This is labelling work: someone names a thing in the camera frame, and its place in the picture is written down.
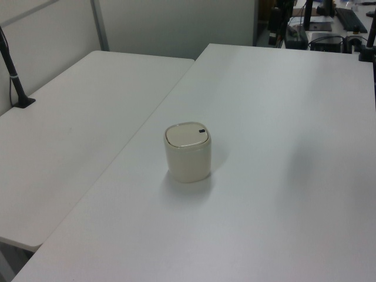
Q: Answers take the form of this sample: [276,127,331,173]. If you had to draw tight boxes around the black clamped camera pole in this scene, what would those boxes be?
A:
[357,16,376,63]

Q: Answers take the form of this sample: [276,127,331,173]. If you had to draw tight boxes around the black keyboard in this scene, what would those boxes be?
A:
[334,7,369,34]

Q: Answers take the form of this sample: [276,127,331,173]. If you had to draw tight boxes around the grey partition frame post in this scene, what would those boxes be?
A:
[90,0,110,52]

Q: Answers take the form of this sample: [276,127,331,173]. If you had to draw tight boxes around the black monitor stand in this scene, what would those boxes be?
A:
[301,0,333,32]

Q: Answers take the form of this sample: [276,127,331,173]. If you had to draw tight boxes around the black upright device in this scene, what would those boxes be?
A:
[268,6,283,46]

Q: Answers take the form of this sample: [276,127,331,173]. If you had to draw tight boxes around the cream square ceramic cup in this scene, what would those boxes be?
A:
[163,120,213,184]

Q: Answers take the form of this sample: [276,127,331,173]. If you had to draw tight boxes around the dark green box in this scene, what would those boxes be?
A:
[283,25,309,49]

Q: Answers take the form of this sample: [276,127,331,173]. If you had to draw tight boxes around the black electronics box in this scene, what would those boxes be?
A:
[308,32,345,53]

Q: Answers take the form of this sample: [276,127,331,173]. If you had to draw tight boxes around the black pole stand with cable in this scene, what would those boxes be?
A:
[0,25,36,109]

